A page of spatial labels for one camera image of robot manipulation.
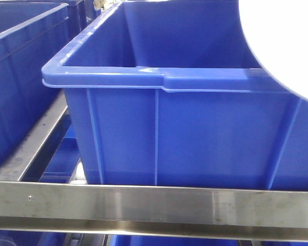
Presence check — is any light blue plate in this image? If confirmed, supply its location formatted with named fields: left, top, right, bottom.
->
left=239, top=1, right=308, bottom=100

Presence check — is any blue plastic bin, middle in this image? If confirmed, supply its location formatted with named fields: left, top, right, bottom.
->
left=42, top=1, right=308, bottom=191

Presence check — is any blue plastic bin, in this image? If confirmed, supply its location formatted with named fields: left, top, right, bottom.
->
left=42, top=1, right=308, bottom=191
left=0, top=2, right=69, bottom=166

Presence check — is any blue plastic bin, left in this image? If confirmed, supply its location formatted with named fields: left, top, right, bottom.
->
left=0, top=2, right=69, bottom=166

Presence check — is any stainless steel shelf rail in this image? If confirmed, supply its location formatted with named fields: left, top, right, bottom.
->
left=0, top=93, right=308, bottom=242

